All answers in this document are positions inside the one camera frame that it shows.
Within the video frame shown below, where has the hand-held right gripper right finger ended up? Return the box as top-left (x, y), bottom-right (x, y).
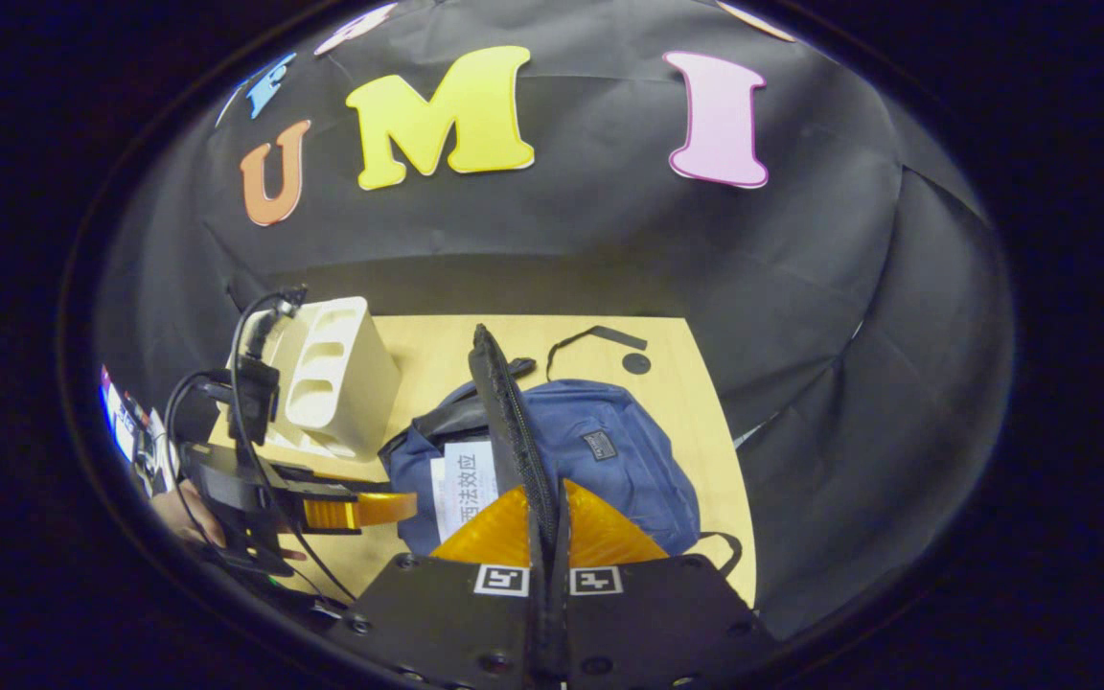
top-left (552, 479), bottom-right (776, 690)

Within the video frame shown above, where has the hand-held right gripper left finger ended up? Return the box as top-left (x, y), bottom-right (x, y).
top-left (326, 484), bottom-right (554, 690)

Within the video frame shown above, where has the white bookshelf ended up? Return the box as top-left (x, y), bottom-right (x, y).
top-left (243, 295), bottom-right (403, 463)

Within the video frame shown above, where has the blue schoolbag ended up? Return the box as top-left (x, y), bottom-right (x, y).
top-left (378, 324), bottom-right (747, 578)

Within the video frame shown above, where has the lit computer screen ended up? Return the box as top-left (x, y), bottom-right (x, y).
top-left (100, 364), bottom-right (174, 490)

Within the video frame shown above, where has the black camera cable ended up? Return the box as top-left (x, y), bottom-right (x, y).
top-left (164, 286), bottom-right (361, 605)

